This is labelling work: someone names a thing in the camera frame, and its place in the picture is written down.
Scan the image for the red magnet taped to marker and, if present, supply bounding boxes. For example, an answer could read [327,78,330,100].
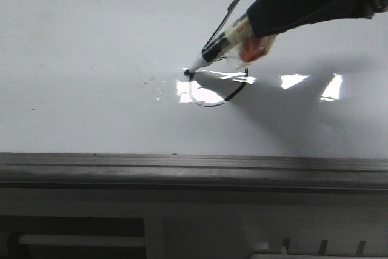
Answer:
[226,34,277,70]

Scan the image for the black white whiteboard marker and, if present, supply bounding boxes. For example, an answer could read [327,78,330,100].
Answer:
[184,14,253,75]

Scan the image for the white whiteboard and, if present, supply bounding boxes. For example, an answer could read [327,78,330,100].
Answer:
[1,0,387,158]

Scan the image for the white machine base below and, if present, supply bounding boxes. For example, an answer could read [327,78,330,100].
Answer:
[1,188,387,258]

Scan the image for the grey whiteboard frame rail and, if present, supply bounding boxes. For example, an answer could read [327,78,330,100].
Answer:
[1,153,387,192]

